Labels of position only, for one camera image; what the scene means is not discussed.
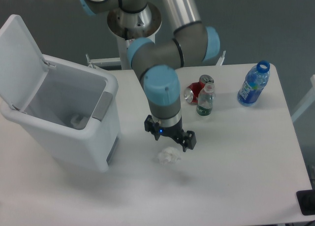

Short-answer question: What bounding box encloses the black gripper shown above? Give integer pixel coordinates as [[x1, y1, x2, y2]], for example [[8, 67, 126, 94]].
[[144, 115, 196, 152]]

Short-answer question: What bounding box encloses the white paper ball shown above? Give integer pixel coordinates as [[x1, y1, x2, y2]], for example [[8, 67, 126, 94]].
[[155, 147, 181, 165]]

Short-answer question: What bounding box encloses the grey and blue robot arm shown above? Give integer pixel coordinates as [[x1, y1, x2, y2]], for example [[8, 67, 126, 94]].
[[80, 0, 220, 150]]

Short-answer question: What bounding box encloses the crushed red soda can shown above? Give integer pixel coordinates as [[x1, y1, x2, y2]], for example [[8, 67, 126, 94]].
[[184, 74, 214, 104]]

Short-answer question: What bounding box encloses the clear green-label plastic bottle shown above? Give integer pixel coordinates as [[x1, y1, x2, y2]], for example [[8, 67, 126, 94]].
[[196, 82, 215, 116]]

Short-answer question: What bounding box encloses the white paper inside bin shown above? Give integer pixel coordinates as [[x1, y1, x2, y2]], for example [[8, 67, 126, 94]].
[[70, 114, 89, 129]]

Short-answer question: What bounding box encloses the white trash bin with lid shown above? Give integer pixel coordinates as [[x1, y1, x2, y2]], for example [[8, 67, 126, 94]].
[[0, 14, 120, 172]]

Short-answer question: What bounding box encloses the blue plastic drink bottle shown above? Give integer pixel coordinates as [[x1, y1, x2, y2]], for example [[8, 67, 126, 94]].
[[237, 60, 270, 106]]

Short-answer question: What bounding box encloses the black device at table corner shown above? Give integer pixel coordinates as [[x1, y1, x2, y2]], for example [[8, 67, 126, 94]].
[[296, 190, 315, 216]]

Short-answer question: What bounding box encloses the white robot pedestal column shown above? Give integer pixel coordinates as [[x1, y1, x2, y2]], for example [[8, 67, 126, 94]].
[[116, 33, 158, 70]]

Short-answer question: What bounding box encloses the white frame at right edge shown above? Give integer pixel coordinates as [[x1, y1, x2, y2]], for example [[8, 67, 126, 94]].
[[291, 75, 315, 123]]

